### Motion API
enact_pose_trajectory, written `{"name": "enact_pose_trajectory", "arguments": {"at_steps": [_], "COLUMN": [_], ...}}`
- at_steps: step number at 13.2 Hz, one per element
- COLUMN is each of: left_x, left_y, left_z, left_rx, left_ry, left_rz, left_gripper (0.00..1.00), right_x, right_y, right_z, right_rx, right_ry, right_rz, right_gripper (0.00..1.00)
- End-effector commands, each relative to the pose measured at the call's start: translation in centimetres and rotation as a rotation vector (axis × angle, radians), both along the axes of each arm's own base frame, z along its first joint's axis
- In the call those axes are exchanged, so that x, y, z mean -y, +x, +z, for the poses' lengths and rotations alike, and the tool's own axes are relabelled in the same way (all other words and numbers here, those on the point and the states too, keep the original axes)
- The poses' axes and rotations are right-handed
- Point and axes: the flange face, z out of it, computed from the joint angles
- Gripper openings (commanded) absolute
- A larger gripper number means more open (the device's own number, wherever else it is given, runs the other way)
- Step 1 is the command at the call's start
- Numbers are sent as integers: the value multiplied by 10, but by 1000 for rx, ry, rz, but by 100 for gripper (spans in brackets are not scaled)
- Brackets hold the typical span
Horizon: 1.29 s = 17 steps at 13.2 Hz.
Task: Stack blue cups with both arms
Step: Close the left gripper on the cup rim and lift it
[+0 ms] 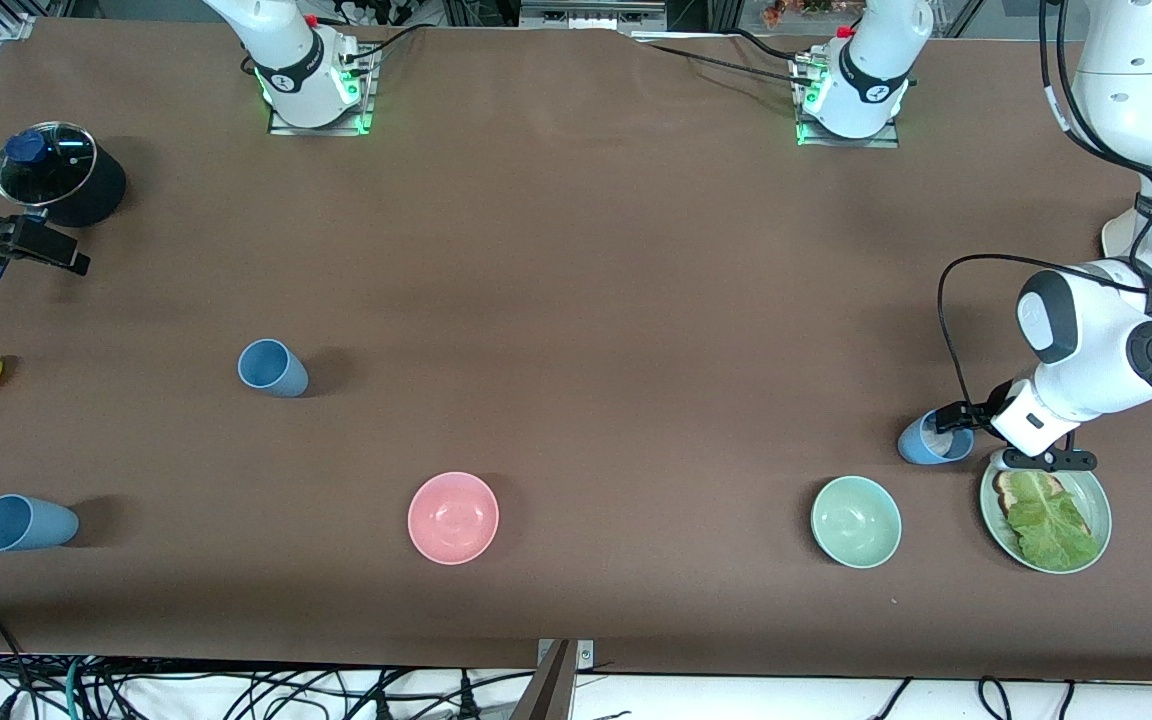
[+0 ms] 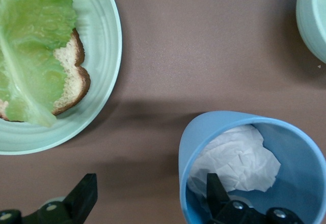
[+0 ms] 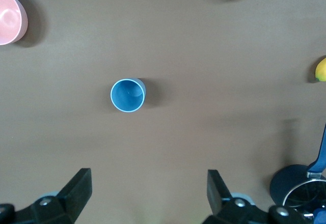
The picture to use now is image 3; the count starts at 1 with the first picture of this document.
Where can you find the glass pot lid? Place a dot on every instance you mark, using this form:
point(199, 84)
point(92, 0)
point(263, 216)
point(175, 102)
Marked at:
point(305, 198)

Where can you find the blue plastic cup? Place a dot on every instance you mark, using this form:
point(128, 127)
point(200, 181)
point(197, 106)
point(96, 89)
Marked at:
point(127, 96)

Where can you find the dark blue pot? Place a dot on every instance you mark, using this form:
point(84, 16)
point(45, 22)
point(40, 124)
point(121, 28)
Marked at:
point(282, 183)

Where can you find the pink bowl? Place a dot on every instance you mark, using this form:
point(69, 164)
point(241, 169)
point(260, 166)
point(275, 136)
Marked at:
point(11, 17)

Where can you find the yellow lemon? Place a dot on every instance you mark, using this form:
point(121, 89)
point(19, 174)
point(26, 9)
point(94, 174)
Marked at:
point(321, 70)

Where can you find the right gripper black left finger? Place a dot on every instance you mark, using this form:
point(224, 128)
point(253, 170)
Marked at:
point(71, 198)

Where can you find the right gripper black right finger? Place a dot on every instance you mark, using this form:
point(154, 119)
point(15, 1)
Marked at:
point(219, 201)

